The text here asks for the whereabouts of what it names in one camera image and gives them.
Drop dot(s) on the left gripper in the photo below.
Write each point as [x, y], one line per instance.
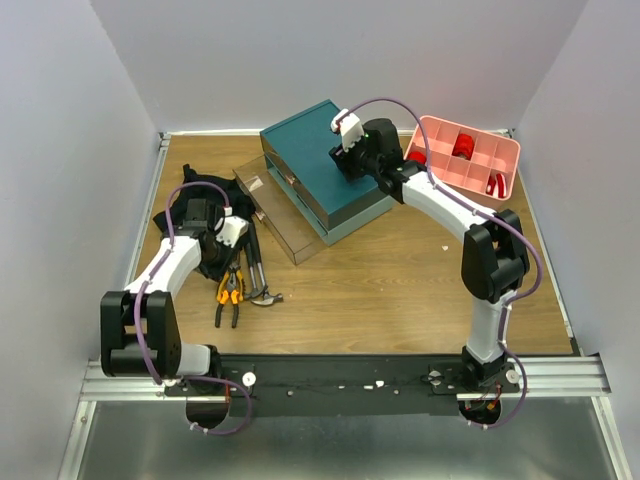
[218, 271]

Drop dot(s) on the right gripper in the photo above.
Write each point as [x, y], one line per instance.
[347, 163]

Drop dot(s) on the needle nose pliers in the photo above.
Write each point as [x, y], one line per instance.
[231, 287]

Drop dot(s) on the claw hammer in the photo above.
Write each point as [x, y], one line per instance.
[265, 298]

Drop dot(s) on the teal drawer cabinet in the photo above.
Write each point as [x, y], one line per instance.
[304, 140]

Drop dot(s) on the clear drawer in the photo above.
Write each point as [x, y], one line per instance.
[296, 236]
[295, 189]

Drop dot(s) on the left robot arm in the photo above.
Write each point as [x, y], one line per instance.
[138, 325]

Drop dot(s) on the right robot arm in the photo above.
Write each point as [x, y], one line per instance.
[494, 256]

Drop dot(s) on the red roll left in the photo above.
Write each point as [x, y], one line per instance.
[417, 158]

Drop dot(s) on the black cloth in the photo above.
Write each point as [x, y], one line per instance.
[199, 208]

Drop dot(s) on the red roll middle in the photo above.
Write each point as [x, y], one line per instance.
[463, 146]

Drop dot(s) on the pink compartment tray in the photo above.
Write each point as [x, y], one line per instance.
[435, 137]

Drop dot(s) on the red white tape roll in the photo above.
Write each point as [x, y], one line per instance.
[497, 186]

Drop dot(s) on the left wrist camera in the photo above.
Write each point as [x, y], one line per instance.
[230, 230]

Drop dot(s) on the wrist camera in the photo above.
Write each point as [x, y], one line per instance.
[230, 230]
[349, 127]

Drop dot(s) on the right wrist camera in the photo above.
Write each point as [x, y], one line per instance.
[349, 127]

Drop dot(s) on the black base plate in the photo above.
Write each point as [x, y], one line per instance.
[276, 385]

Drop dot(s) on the aluminium frame rail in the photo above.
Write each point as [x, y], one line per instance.
[386, 291]

